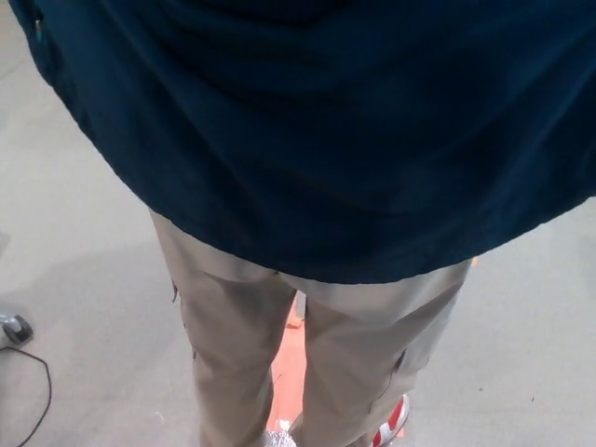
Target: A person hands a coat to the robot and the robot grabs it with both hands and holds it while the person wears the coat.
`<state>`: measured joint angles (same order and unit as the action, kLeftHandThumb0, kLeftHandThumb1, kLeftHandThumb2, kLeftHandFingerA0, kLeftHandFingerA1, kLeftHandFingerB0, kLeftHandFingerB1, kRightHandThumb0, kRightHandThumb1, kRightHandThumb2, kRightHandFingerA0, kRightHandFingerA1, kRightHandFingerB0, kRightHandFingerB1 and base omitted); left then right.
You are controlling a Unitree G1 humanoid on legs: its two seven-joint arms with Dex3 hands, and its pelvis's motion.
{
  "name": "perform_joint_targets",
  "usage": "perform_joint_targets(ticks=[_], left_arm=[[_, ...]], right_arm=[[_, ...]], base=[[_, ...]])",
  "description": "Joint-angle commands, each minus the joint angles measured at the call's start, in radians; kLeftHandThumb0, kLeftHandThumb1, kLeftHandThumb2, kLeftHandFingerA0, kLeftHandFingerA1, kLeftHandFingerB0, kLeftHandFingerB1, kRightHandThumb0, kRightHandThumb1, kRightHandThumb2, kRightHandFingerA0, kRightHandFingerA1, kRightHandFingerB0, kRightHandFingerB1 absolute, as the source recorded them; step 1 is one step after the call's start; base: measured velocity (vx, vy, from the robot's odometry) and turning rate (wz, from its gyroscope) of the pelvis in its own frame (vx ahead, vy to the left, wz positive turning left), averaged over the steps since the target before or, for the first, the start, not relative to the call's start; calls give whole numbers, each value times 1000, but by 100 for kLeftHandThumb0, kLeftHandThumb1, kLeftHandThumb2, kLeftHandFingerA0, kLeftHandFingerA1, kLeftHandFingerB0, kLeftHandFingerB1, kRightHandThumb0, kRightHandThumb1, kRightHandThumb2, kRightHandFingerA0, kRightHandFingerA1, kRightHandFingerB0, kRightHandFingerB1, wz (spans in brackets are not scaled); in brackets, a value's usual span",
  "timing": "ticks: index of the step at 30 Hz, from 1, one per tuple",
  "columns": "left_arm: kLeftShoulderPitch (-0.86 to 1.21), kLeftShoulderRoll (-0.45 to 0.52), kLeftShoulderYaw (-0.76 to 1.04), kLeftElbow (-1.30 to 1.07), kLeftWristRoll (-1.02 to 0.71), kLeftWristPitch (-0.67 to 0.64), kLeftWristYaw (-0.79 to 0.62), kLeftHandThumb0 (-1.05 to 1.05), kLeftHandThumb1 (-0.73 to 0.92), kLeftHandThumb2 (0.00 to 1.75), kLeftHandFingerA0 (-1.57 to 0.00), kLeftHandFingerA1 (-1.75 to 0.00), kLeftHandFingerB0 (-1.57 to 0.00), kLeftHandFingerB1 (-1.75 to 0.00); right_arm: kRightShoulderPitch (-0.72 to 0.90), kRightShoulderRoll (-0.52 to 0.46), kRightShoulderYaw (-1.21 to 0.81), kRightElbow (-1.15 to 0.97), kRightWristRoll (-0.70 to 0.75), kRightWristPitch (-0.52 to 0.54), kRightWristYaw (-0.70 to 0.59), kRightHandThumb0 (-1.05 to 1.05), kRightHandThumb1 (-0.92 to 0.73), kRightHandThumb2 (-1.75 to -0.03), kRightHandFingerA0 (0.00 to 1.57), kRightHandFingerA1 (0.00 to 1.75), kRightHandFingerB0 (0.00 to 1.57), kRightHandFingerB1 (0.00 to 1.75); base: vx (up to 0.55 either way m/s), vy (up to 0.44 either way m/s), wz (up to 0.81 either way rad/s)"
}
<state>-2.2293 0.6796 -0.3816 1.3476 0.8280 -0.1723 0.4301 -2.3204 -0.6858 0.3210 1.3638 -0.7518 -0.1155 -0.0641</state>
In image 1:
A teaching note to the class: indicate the dark navy coat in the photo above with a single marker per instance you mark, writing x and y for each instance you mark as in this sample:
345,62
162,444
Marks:
298,139

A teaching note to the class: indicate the khaki trousers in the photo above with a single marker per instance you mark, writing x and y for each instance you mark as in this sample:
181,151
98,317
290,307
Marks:
233,349

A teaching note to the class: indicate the orange rectangular floor mat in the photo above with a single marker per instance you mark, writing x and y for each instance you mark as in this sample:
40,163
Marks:
291,372

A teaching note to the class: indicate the grey caster wheel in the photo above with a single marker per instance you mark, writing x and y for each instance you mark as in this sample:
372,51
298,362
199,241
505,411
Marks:
16,328

